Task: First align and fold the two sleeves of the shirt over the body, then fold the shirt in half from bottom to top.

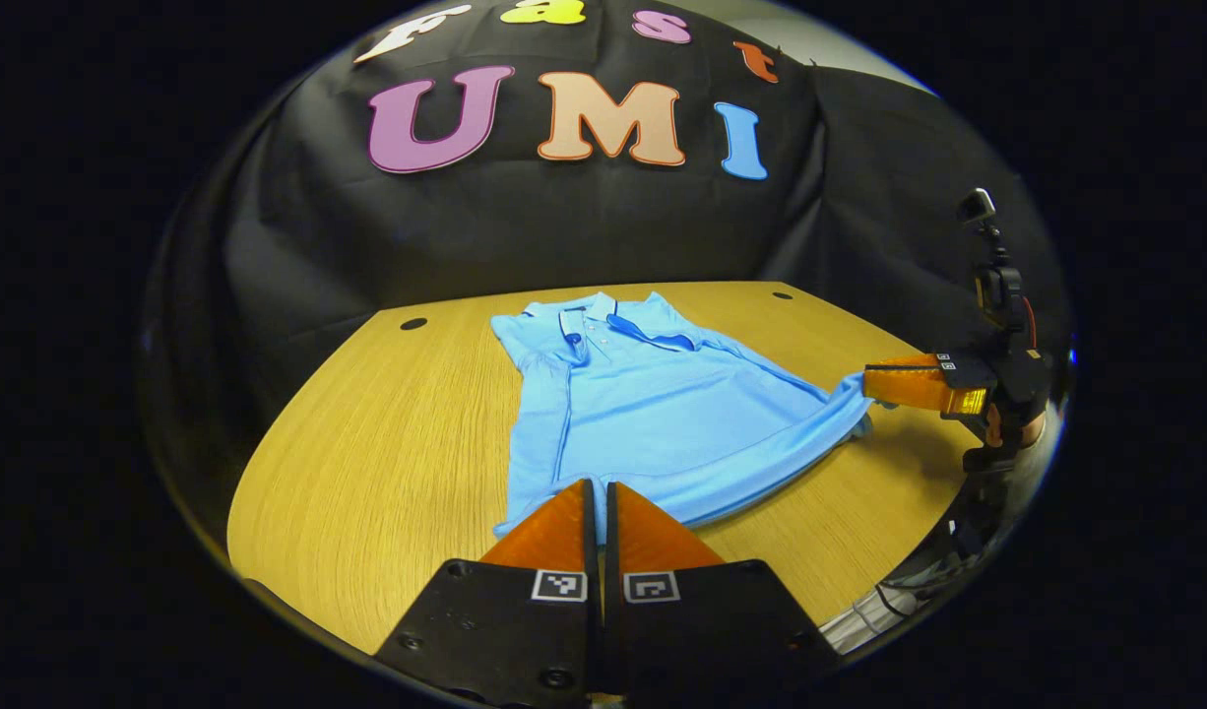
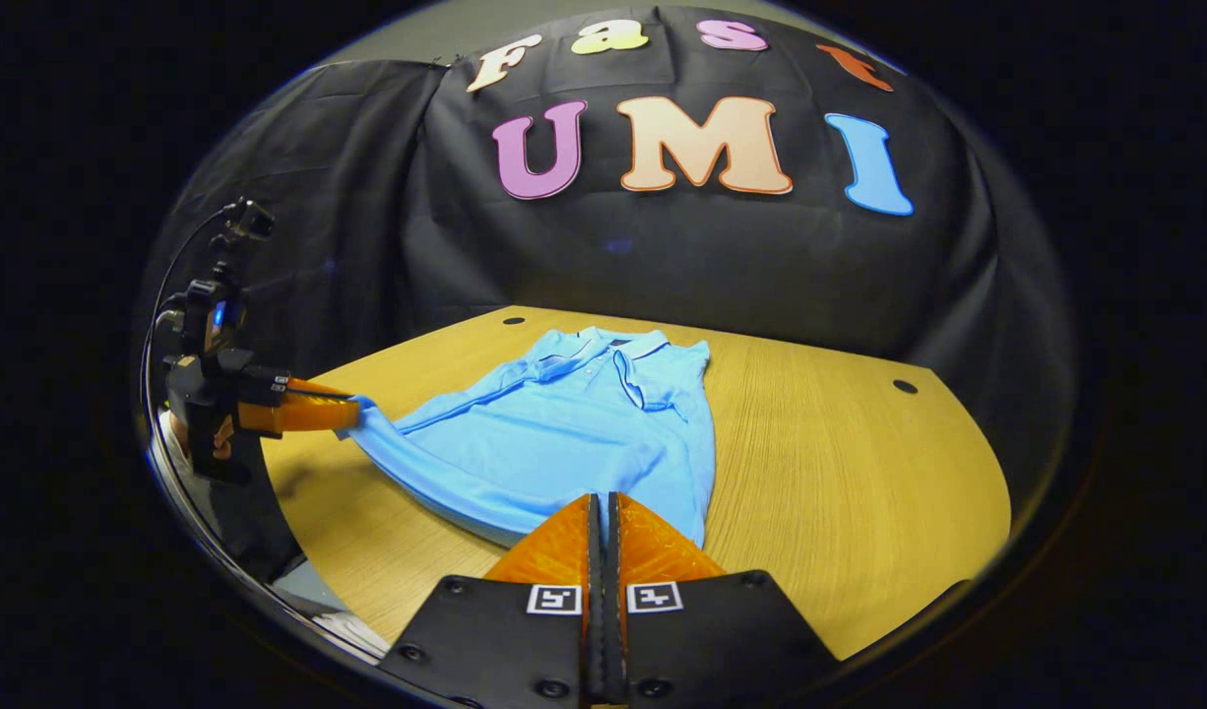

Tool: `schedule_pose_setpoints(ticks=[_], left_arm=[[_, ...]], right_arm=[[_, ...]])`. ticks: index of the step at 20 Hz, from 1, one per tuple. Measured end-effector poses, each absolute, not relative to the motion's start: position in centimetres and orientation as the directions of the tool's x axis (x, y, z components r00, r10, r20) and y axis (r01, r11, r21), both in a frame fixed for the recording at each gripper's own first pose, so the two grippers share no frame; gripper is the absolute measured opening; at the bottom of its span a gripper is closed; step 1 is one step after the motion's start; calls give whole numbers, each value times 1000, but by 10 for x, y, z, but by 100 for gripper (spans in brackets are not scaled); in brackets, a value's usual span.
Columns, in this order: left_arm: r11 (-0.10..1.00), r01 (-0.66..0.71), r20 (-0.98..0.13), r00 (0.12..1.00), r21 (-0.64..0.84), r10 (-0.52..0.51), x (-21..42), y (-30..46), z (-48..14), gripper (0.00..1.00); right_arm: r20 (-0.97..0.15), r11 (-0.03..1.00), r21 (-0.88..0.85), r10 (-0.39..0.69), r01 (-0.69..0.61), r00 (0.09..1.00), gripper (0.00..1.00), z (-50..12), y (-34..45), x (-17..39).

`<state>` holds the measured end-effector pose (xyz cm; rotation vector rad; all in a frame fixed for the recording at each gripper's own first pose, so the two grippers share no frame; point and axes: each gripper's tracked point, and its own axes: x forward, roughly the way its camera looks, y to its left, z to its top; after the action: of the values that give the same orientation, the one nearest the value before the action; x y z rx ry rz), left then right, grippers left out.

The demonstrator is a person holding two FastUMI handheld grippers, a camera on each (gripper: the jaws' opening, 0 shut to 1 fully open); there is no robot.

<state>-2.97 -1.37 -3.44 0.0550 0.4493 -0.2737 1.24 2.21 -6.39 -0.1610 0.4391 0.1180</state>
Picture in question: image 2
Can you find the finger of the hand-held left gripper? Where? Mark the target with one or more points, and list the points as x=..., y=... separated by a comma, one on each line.
x=303, y=416
x=313, y=390

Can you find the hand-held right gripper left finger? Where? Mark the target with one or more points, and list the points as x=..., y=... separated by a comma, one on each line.
x=505, y=640

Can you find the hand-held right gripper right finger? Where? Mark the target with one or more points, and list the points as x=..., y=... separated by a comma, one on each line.
x=707, y=640

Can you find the light blue polo T-shirt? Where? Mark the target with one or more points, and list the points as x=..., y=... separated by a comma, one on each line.
x=564, y=433

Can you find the black backdrop cloth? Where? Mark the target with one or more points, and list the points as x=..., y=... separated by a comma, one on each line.
x=722, y=266

